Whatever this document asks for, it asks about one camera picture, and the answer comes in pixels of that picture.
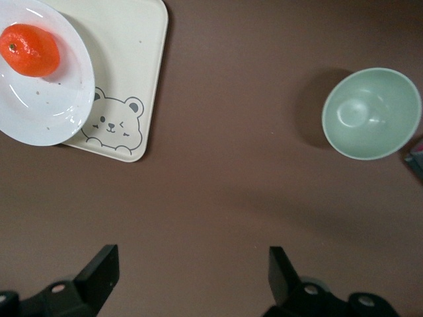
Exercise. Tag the pink folded cloth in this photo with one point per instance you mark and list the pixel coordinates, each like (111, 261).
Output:
(420, 145)

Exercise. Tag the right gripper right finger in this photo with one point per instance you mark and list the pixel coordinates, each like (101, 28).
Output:
(291, 294)

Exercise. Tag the pale green bowl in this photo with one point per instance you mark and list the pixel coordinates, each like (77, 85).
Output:
(370, 115)

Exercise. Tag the orange mandarin fruit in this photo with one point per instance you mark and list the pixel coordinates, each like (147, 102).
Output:
(29, 49)

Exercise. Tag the cream bear print tray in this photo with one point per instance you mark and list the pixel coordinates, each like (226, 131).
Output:
(132, 49)

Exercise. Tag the dark grey folded cloth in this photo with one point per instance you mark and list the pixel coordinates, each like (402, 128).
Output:
(417, 163)

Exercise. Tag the white round plate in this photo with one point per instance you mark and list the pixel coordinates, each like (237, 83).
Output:
(49, 109)

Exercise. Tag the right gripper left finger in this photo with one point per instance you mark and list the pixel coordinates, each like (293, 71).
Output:
(82, 294)

